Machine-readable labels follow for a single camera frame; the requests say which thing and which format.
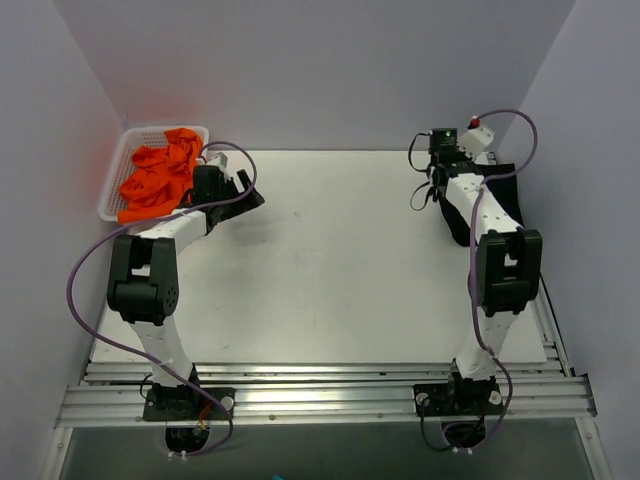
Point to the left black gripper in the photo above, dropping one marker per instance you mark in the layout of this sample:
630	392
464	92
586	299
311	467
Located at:
238	201

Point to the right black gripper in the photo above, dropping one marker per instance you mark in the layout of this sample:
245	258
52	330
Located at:
451	220

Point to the black t-shirt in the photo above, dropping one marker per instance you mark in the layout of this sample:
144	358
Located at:
507	192

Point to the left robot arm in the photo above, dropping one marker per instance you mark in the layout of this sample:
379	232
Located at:
143	286

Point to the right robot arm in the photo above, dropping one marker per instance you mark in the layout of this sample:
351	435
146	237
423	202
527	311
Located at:
505	257

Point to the orange t-shirt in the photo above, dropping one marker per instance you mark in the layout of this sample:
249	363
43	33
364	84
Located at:
161	177

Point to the white plastic basket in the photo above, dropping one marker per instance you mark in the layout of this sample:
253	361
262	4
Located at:
121	167

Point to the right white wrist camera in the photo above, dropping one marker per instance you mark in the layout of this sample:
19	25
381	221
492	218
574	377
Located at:
476	139

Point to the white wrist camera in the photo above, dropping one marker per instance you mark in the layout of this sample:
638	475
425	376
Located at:
219	160
476	139

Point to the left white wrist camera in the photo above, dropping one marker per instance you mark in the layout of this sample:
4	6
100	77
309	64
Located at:
219	160

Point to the right side aluminium rail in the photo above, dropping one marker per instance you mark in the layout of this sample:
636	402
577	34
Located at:
546	321

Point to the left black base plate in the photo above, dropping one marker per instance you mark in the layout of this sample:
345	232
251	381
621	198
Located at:
173	404

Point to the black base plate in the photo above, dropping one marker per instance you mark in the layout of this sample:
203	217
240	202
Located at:
173	404
476	398

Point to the aluminium rail frame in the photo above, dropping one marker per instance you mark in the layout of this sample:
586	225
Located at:
108	395

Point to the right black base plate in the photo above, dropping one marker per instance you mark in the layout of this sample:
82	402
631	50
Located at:
476	398

